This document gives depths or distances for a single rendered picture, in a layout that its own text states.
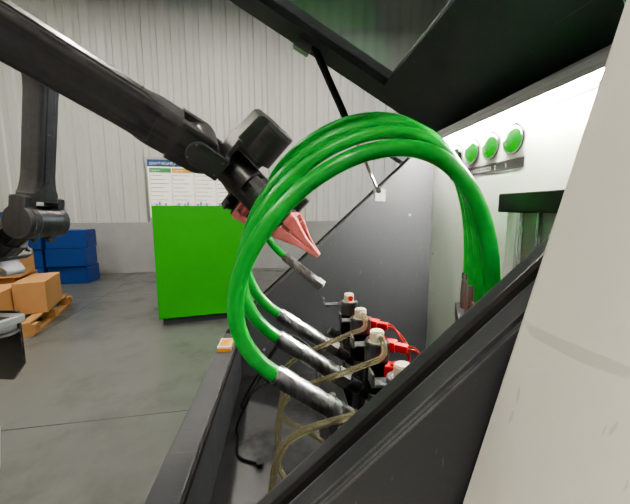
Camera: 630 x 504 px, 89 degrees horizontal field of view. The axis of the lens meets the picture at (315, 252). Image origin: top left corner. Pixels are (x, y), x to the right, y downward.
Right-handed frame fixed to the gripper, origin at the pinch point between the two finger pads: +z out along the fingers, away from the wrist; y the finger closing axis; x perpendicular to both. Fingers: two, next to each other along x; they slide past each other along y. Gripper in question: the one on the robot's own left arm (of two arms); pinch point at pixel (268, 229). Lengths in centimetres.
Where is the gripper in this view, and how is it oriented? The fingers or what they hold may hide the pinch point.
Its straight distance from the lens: 63.1
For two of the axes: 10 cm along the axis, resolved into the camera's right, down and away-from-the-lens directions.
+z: 5.2, 7.2, -4.6
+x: -6.4, 6.8, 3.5
